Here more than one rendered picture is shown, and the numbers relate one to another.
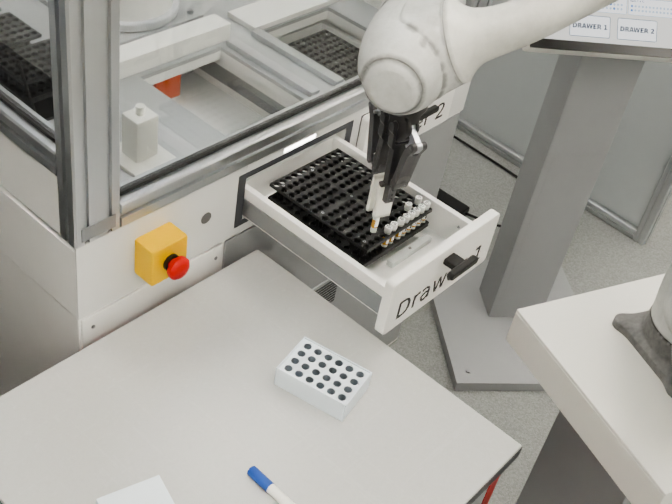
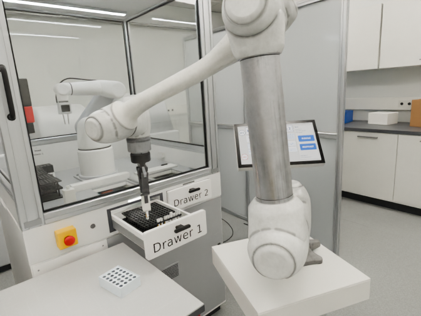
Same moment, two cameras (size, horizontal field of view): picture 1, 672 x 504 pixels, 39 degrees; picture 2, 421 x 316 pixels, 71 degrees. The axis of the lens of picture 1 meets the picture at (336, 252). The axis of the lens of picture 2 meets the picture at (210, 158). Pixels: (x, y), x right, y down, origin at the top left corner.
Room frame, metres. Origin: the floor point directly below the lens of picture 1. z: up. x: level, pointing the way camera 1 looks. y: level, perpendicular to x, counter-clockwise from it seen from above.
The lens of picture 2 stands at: (0.17, -0.59, 1.42)
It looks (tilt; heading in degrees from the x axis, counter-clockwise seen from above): 13 degrees down; 14
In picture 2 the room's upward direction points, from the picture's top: 3 degrees counter-clockwise
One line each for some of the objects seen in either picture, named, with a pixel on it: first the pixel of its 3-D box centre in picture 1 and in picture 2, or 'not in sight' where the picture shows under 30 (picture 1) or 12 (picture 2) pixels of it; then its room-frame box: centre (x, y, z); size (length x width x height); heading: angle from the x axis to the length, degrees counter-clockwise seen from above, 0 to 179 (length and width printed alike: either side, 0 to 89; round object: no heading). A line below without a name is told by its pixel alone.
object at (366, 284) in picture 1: (344, 210); (150, 220); (1.31, 0.00, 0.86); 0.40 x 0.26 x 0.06; 55
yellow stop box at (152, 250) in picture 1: (162, 254); (66, 237); (1.09, 0.27, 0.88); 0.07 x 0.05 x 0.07; 145
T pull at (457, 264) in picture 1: (456, 263); (180, 227); (1.17, -0.19, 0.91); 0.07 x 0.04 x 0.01; 145
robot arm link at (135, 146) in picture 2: not in sight; (139, 144); (1.18, -0.05, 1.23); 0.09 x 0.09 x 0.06
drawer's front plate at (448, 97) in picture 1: (407, 118); (190, 194); (1.63, -0.09, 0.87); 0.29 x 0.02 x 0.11; 145
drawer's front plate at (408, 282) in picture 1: (439, 269); (177, 232); (1.19, -0.17, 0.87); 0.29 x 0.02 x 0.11; 145
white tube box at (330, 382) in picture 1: (322, 378); (119, 280); (0.99, -0.02, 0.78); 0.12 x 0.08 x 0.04; 67
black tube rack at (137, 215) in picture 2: (348, 210); (151, 219); (1.30, -0.01, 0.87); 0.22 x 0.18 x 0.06; 55
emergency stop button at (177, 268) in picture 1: (176, 266); (69, 240); (1.07, 0.24, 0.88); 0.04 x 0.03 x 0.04; 145
